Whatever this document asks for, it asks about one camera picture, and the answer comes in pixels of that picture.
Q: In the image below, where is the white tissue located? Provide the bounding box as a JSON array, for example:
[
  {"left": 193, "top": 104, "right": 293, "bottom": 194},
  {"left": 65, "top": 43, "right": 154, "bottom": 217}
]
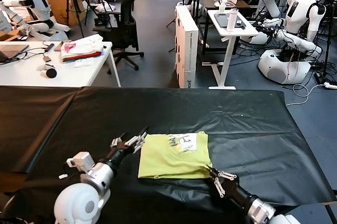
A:
[{"left": 72, "top": 60, "right": 92, "bottom": 69}]

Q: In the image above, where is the small white device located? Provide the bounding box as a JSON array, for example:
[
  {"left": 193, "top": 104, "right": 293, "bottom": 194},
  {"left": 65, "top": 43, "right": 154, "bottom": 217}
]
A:
[{"left": 36, "top": 63, "right": 55, "bottom": 72}]

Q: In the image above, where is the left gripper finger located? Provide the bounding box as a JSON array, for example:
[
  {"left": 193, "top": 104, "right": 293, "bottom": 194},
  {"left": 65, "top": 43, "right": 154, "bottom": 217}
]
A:
[
  {"left": 124, "top": 126, "right": 150, "bottom": 154},
  {"left": 110, "top": 132, "right": 127, "bottom": 149}
]

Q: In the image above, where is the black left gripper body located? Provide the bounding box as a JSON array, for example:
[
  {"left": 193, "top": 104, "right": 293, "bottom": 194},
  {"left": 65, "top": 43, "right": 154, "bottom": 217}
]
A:
[{"left": 105, "top": 144, "right": 135, "bottom": 169}]

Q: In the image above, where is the yellow-green t-shirt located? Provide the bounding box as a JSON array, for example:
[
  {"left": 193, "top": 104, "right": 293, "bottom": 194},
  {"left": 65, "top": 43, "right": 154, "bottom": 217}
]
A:
[{"left": 137, "top": 131, "right": 213, "bottom": 180}]

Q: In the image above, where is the red folded garment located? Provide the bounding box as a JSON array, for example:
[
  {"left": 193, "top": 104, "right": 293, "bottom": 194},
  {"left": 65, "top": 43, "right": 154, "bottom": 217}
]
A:
[{"left": 63, "top": 51, "right": 103, "bottom": 61}]

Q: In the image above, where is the green folded garment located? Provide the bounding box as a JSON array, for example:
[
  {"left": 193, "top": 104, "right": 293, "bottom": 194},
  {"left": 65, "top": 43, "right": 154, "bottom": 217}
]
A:
[{"left": 62, "top": 55, "right": 100, "bottom": 64}]

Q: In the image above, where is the black plastic table cover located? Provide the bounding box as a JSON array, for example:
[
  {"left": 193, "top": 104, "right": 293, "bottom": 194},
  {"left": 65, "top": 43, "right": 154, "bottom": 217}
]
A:
[
  {"left": 0, "top": 85, "right": 85, "bottom": 174},
  {"left": 7, "top": 86, "right": 337, "bottom": 224}
]

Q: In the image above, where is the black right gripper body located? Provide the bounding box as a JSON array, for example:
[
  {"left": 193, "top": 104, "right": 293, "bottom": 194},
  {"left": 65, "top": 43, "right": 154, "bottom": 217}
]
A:
[{"left": 219, "top": 177, "right": 254, "bottom": 209}]

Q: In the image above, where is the dark grey tablet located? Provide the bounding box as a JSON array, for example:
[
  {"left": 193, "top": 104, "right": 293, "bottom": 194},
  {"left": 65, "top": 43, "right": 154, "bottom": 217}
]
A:
[{"left": 213, "top": 12, "right": 247, "bottom": 30}]

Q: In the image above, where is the white robot with black panel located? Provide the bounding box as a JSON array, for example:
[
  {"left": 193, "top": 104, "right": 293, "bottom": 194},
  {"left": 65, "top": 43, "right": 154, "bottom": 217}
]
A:
[{"left": 0, "top": 0, "right": 71, "bottom": 42}]

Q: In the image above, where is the white floor cable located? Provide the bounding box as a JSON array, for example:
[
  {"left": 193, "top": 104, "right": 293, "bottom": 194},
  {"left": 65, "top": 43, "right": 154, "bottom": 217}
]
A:
[{"left": 285, "top": 83, "right": 327, "bottom": 106}]

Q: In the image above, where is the black power brick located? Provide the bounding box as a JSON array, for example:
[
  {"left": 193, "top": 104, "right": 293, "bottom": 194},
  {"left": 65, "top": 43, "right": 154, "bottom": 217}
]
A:
[{"left": 313, "top": 72, "right": 326, "bottom": 84}]

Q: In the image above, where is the tall white carton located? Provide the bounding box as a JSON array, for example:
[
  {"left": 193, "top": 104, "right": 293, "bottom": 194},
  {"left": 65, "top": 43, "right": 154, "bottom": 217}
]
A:
[{"left": 174, "top": 5, "right": 200, "bottom": 90}]

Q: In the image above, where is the white standing desk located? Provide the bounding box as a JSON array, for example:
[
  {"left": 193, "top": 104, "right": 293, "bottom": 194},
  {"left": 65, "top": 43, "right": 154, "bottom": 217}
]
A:
[{"left": 201, "top": 9, "right": 260, "bottom": 90}]

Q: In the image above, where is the black office chair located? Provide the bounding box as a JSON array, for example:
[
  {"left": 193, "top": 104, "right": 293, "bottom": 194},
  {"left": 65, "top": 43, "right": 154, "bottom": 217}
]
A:
[{"left": 92, "top": 0, "right": 145, "bottom": 75}]

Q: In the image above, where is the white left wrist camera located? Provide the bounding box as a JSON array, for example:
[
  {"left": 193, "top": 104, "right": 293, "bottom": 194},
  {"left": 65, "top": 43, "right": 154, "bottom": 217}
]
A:
[{"left": 66, "top": 151, "right": 93, "bottom": 175}]

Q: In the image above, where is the black camera tripod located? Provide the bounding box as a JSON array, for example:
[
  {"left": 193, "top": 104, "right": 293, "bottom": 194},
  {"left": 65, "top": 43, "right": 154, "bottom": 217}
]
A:
[
  {"left": 63, "top": 0, "right": 92, "bottom": 38},
  {"left": 86, "top": 0, "right": 118, "bottom": 26}
]

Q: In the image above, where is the black stand pole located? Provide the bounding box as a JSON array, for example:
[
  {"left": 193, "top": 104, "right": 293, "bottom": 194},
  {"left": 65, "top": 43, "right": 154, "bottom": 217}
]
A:
[{"left": 314, "top": 0, "right": 337, "bottom": 82}]

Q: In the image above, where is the grey laptop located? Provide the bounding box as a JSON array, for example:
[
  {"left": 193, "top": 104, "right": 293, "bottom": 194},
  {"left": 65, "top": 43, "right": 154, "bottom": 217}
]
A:
[{"left": 0, "top": 44, "right": 29, "bottom": 64}]

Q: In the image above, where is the brown cardboard box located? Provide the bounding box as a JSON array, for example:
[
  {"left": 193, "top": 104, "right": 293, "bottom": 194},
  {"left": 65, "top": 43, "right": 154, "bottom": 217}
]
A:
[{"left": 43, "top": 0, "right": 88, "bottom": 27}]

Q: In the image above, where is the white humanoid robot round base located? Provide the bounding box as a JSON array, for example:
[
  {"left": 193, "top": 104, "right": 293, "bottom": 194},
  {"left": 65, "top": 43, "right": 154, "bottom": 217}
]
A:
[{"left": 247, "top": 0, "right": 329, "bottom": 85}]

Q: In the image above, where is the white water bottle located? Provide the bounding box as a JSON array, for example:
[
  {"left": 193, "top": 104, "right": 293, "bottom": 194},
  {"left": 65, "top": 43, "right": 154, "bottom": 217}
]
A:
[{"left": 226, "top": 8, "right": 238, "bottom": 32}]

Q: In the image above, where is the black cylinder speaker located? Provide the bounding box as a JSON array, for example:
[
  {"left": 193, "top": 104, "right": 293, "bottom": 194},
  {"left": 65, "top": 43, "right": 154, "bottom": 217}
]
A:
[{"left": 45, "top": 67, "right": 57, "bottom": 80}]

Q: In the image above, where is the white work table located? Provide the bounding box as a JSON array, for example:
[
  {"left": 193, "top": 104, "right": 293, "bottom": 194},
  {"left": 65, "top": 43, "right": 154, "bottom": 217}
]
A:
[{"left": 0, "top": 40, "right": 122, "bottom": 89}]

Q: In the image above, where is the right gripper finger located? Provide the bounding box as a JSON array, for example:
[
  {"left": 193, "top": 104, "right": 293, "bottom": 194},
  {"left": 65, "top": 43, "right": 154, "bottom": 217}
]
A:
[
  {"left": 209, "top": 167, "right": 237, "bottom": 181},
  {"left": 210, "top": 172, "right": 225, "bottom": 199}
]

